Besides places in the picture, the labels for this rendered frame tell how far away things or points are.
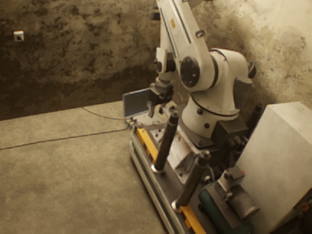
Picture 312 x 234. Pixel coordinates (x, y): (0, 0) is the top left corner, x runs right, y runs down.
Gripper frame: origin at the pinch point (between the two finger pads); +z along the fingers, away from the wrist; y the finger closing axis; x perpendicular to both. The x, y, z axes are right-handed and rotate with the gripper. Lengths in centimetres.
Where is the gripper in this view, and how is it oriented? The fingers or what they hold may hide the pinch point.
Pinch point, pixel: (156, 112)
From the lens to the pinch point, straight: 253.3
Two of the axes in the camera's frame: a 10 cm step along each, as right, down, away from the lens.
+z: -1.9, 8.1, 5.5
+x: -6.2, -5.4, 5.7
